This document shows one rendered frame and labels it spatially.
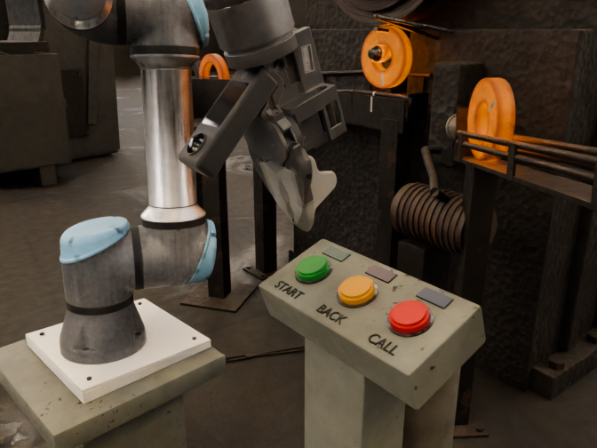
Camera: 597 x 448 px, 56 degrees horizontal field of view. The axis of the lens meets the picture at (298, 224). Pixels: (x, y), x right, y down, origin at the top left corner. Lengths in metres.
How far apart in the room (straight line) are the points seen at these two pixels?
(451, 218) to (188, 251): 0.55
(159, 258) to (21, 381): 0.32
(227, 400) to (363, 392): 0.89
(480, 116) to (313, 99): 0.66
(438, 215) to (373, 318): 0.67
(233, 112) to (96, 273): 0.54
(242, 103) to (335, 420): 0.36
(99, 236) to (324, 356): 0.49
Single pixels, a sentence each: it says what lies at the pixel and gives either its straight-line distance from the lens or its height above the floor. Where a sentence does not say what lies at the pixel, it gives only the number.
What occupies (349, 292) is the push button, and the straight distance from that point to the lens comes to 0.61.
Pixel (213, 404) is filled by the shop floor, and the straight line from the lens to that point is 1.46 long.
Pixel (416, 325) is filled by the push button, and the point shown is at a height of 0.60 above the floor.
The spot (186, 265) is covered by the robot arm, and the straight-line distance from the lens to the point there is 1.02.
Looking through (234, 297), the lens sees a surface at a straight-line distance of 1.94.
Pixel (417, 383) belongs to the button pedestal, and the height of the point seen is 0.57.
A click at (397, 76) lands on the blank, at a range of 1.52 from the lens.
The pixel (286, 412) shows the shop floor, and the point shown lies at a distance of 1.43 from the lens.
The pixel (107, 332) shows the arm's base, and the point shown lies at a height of 0.38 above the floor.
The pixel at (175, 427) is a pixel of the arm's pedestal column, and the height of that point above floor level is 0.15.
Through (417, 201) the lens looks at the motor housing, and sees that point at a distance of 1.27.
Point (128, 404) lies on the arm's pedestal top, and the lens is 1.00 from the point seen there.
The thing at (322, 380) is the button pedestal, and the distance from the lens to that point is 0.66.
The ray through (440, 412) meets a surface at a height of 0.39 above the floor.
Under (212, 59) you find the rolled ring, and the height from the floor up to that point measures 0.76.
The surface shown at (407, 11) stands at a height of 0.91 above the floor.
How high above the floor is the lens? 0.87
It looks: 19 degrees down
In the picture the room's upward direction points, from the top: straight up
